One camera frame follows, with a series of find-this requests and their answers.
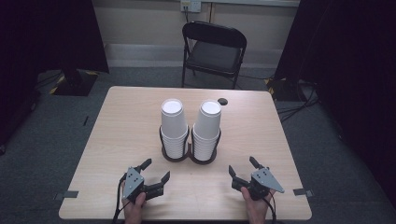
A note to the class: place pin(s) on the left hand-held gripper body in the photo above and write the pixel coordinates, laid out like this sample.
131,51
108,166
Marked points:
133,182

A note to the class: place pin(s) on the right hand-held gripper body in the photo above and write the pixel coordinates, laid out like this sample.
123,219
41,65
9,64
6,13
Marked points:
265,180

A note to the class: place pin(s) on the black double cup holder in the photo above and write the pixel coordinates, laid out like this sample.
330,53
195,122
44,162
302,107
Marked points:
188,155

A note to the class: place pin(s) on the single white paper cup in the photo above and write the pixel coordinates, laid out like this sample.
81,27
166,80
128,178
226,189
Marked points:
208,121

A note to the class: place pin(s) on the person's left hand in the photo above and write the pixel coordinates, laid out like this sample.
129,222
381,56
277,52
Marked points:
134,213

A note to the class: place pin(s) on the person's right hand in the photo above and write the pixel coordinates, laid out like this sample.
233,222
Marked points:
258,211

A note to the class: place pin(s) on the grey tape strip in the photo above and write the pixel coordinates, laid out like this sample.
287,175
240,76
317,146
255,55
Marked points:
67,194
302,192

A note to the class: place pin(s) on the black table grommet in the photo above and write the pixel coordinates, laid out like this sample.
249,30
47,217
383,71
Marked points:
222,101

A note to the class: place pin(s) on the black stand base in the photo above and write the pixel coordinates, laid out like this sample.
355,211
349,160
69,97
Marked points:
74,84
286,90

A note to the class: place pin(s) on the black folding chair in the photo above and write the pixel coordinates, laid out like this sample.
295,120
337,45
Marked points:
214,56

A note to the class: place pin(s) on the dark curtain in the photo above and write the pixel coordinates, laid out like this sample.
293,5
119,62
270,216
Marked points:
351,62
37,46

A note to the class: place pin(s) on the white wall socket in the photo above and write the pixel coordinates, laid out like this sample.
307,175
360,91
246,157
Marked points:
190,5

